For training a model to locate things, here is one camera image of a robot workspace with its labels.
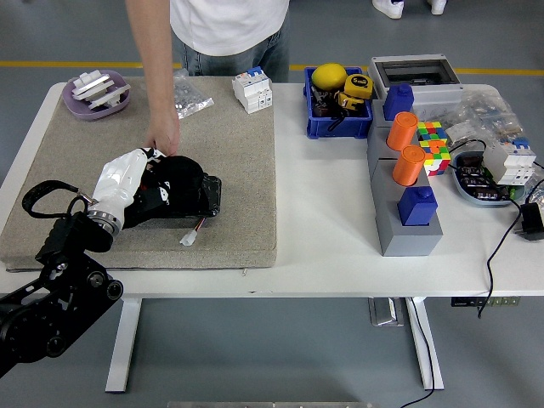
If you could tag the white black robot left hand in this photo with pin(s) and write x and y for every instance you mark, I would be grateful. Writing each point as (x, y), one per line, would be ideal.
(117, 178)

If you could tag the person's hand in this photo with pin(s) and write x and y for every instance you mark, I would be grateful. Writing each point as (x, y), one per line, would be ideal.
(163, 129)

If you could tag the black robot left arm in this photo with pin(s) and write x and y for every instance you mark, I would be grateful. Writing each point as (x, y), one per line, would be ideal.
(64, 280)

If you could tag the person's forearm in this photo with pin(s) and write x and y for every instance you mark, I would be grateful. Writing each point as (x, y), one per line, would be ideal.
(155, 55)

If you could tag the glossy black panel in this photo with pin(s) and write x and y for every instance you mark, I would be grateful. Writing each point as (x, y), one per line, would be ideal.
(210, 191)

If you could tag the table control panel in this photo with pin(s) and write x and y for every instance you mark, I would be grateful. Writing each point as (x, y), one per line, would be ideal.
(467, 302)

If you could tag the clear bag of screws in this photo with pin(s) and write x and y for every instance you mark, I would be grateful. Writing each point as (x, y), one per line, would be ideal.
(189, 98)

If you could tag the purple tray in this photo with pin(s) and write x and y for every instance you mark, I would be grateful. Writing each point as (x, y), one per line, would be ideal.
(72, 108)

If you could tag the grey-brown mat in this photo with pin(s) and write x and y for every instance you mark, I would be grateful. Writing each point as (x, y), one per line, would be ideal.
(238, 170)

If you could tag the white circuit breaker blue levers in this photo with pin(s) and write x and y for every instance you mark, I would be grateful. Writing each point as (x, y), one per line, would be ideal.
(251, 91)
(508, 163)

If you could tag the person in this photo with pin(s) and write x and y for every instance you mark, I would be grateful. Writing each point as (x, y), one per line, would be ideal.
(229, 25)

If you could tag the black hand tool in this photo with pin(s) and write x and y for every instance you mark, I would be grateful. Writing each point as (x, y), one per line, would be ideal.
(321, 102)

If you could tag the white table leg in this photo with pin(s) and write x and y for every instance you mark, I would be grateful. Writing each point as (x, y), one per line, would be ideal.
(123, 344)
(425, 340)

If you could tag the yellow lemon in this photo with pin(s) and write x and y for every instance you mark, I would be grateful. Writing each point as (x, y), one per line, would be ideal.
(328, 75)

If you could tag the blue plastic bin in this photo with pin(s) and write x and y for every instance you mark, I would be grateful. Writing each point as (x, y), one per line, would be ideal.
(340, 127)

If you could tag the yellow black tape measure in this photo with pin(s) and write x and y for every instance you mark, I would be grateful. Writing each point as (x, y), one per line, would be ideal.
(348, 102)

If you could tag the blue block with knob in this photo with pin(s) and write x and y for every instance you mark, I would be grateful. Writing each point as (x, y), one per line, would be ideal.
(397, 102)
(416, 208)

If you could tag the orange cylinder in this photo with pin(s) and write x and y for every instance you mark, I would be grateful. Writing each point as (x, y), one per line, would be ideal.
(401, 132)
(408, 168)

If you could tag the white shoe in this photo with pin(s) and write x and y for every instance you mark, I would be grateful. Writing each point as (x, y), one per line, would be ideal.
(438, 5)
(387, 6)

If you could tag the multicoloured puzzle cube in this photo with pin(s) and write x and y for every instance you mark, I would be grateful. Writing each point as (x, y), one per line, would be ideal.
(431, 129)

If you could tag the long grey holder base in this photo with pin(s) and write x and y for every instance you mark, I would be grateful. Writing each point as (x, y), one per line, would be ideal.
(408, 242)

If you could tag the puzzle cube with white face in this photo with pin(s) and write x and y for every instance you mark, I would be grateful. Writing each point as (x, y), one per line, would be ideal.
(438, 159)

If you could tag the light blue tray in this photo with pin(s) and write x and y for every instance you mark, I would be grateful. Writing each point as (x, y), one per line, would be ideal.
(465, 191)

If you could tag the dark electronic module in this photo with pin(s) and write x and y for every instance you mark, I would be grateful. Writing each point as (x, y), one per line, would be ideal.
(476, 178)

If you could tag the clear bag of parts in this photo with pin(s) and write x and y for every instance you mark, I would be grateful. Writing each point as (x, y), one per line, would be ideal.
(539, 187)
(484, 110)

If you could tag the black power adapter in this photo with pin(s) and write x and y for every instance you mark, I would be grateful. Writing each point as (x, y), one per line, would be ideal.
(531, 219)

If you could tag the white switch plate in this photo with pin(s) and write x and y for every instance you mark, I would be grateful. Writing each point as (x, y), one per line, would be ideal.
(110, 95)
(89, 85)

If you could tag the grey electrical enclosure box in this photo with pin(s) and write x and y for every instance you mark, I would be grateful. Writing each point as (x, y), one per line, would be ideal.
(433, 95)

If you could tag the silver metal bracket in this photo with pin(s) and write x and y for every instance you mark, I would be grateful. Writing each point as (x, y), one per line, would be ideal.
(384, 312)

